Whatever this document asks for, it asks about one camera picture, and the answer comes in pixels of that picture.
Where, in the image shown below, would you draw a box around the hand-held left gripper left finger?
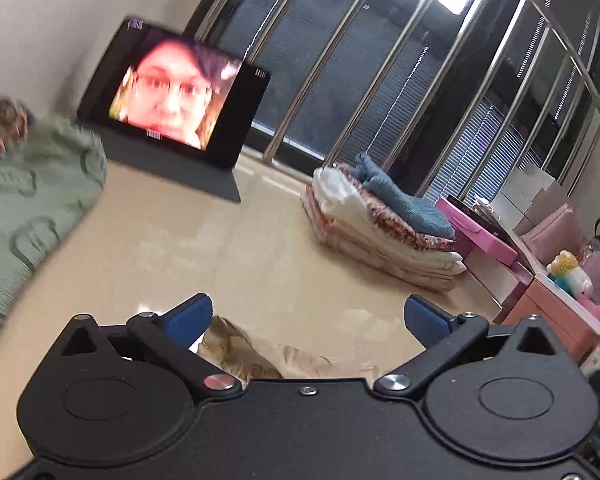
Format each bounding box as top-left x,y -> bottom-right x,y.
60,294 -> 243,397

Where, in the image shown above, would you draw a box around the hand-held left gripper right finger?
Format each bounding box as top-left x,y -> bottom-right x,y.
374,296 -> 556,398

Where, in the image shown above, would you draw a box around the tan patterned garment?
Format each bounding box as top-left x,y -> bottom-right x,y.
197,315 -> 396,381

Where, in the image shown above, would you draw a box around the flat pink box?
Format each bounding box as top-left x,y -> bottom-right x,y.
434,196 -> 520,267

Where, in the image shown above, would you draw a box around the red floral folded garment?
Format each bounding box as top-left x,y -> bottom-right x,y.
340,165 -> 458,253

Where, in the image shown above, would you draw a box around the blue knit garment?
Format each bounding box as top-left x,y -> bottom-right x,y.
350,152 -> 456,240

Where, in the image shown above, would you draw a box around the black flat box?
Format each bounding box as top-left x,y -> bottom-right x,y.
447,195 -> 513,238

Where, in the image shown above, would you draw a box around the pink storage boxes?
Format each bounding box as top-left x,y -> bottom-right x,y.
500,270 -> 600,363

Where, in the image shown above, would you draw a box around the pastel plush toy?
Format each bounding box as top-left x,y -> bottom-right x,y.
547,251 -> 595,303

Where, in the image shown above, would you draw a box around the pink cushion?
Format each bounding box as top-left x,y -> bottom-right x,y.
522,204 -> 583,267

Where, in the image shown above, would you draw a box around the pale cardboard box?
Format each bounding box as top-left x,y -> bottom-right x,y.
490,162 -> 566,233

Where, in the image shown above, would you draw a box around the green patterned blanket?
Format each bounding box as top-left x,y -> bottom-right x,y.
0,115 -> 108,361

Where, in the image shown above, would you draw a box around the tablet in black case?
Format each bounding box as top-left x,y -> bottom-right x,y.
76,16 -> 272,204

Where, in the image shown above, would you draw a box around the metal window railing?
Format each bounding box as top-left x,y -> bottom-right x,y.
195,0 -> 600,201

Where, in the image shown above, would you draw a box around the dark framed window with blinds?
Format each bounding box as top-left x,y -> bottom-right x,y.
185,0 -> 600,211

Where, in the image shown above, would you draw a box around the red floral white cloth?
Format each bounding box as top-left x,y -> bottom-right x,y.
0,95 -> 33,161

